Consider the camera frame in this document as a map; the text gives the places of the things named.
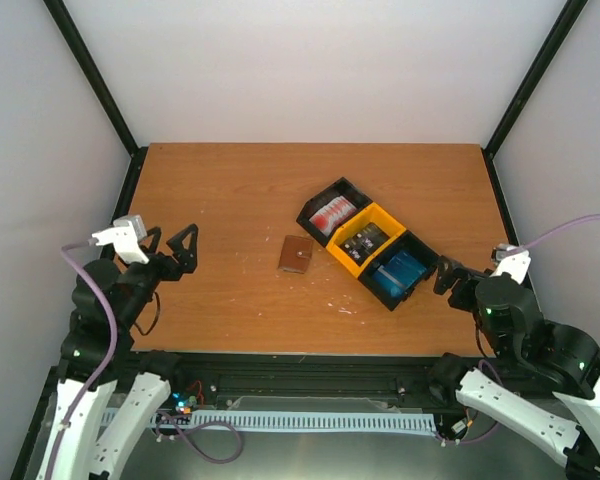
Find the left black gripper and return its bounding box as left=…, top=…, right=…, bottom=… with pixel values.
left=120, top=222, right=200, bottom=326

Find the brown leather card holder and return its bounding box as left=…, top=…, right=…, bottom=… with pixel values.
left=278, top=235, right=313, bottom=274

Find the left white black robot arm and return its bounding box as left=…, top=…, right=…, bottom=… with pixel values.
left=37, top=215, right=199, bottom=479

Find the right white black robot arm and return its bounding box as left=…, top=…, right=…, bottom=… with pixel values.
left=428, top=251, right=600, bottom=479

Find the black bin with blue cards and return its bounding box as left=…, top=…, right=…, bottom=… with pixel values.
left=358, top=231, right=439, bottom=311

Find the blue card stack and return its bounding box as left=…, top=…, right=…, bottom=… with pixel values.
left=371, top=250, right=426, bottom=299

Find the yellow card bin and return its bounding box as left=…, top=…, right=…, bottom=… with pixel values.
left=326, top=203, right=406, bottom=278

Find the red white card stack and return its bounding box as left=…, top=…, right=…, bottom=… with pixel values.
left=309, top=196, right=356, bottom=236

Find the black bin with red cards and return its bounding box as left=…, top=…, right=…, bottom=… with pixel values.
left=296, top=177, right=372, bottom=247

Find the right electronics connector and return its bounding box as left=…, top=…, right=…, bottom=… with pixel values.
left=450, top=417, right=474, bottom=438

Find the left electronics board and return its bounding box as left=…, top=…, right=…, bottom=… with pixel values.
left=172, top=380, right=205, bottom=414

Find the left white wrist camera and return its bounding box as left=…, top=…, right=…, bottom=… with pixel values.
left=90, top=215, right=149, bottom=264

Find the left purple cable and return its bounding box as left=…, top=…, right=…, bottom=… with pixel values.
left=42, top=242, right=244, bottom=480

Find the purple cable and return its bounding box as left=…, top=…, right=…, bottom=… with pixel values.
left=437, top=213, right=600, bottom=447
left=42, top=242, right=244, bottom=480

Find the black aluminium frame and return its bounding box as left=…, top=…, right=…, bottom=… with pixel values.
left=9, top=0, right=600, bottom=480

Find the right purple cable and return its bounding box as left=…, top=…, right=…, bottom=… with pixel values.
left=437, top=213, right=600, bottom=447

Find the light blue cable duct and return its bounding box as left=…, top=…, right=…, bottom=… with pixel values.
left=102, top=408, right=439, bottom=434

